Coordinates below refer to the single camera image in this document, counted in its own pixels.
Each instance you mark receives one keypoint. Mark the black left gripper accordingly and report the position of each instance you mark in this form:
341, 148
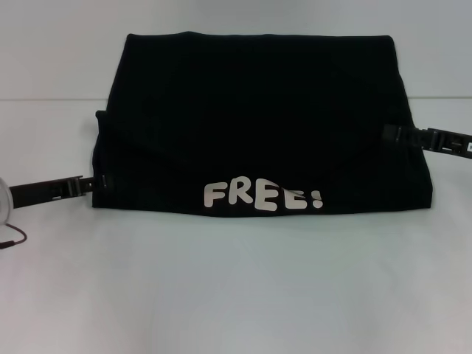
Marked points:
40, 191

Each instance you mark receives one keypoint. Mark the black t-shirt with white print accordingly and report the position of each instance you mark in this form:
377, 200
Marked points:
250, 110

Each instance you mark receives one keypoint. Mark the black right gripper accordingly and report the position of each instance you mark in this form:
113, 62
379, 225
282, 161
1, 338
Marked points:
450, 144

